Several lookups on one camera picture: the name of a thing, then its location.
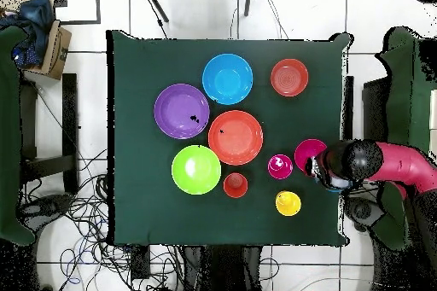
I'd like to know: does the white board black frame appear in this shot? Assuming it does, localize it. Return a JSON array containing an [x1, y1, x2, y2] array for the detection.
[[54, 0, 102, 26]]

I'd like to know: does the green covered side table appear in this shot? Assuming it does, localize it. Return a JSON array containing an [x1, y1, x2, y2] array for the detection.
[[0, 26, 35, 246], [371, 26, 437, 251]]

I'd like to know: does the green bowl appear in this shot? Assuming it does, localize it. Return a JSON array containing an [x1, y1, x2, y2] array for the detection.
[[171, 144, 222, 196]]

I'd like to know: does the black chair frame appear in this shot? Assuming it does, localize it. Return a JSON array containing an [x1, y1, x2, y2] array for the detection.
[[341, 75, 388, 196], [18, 73, 79, 196]]

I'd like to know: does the blue cloth bundle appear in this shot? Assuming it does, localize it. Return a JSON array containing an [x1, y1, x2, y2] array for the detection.
[[0, 0, 55, 70]]

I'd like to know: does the small orange bowl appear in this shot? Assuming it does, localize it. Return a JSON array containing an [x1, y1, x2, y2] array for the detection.
[[270, 58, 310, 98]]

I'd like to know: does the blue cable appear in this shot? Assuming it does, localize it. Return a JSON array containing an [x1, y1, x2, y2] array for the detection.
[[61, 249, 83, 287]]

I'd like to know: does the large orange bowl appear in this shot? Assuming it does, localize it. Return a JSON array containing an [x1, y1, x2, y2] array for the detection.
[[207, 109, 265, 166]]

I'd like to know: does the orange cup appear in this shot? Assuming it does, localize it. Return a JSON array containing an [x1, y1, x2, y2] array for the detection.
[[222, 172, 249, 199]]

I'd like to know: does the dark green tablecloth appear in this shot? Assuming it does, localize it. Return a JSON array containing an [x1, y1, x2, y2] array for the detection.
[[106, 29, 354, 248]]

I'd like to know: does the pink bowl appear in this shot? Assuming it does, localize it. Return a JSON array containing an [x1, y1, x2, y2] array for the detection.
[[294, 137, 329, 173]]

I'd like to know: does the small blue bowl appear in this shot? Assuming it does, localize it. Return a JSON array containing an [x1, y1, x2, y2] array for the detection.
[[315, 174, 353, 194]]

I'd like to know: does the black power strip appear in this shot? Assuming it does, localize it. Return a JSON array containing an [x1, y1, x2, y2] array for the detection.
[[130, 244, 152, 280]]

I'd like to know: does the dark grey stand base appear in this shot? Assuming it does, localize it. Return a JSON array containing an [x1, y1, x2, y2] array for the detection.
[[18, 194, 74, 234], [344, 196, 387, 232]]

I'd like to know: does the pink cup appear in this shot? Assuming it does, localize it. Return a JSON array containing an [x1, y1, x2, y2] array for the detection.
[[266, 153, 294, 181]]

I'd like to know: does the large blue bowl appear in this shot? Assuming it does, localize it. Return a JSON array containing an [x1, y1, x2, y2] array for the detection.
[[201, 52, 254, 106]]

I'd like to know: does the tangle of cables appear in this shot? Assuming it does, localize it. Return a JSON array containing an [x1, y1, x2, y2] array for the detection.
[[20, 147, 185, 291]]

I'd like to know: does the purple bowl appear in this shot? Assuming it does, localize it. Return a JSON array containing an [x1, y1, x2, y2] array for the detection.
[[153, 83, 211, 140]]

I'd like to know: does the yellow cup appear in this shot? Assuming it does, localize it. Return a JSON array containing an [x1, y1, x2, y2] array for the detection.
[[275, 189, 302, 218]]

